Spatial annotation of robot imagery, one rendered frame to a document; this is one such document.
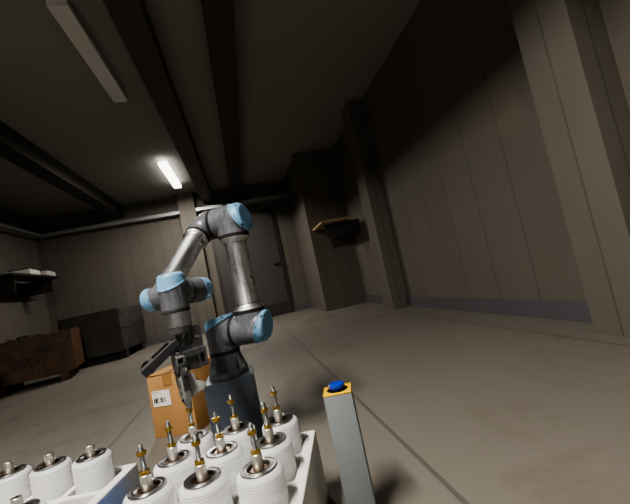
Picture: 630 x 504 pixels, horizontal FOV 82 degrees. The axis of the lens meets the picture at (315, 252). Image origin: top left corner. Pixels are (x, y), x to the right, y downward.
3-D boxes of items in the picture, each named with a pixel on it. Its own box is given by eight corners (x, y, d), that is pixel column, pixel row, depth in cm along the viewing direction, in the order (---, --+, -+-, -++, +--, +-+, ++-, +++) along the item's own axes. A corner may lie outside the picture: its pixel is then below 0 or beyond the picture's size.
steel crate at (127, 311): (149, 346, 661) (141, 304, 666) (130, 357, 552) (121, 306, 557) (94, 359, 643) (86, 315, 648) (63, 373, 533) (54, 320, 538)
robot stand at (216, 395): (222, 450, 147) (208, 375, 149) (266, 436, 150) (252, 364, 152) (219, 471, 129) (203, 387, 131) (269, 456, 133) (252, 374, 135)
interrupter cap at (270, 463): (232, 478, 72) (231, 474, 72) (257, 458, 78) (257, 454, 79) (260, 483, 68) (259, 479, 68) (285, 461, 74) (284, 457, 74)
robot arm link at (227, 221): (245, 342, 146) (219, 211, 150) (279, 337, 142) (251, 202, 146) (229, 350, 135) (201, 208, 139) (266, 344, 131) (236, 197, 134)
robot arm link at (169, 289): (191, 269, 105) (171, 271, 97) (198, 307, 105) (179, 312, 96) (168, 275, 108) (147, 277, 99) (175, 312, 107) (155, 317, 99)
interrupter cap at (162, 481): (118, 503, 72) (118, 499, 72) (146, 480, 79) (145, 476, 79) (149, 501, 70) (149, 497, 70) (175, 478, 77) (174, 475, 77)
